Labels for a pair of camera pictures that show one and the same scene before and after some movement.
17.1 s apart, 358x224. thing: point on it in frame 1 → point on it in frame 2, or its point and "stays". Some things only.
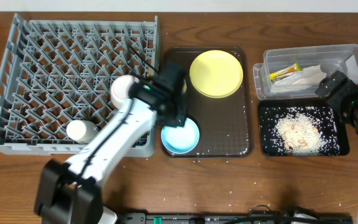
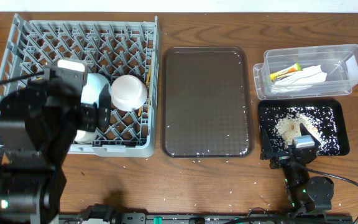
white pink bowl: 120,88 stays
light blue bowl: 181,140 → 91,91
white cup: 81,131 stays
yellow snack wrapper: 293,68 stays
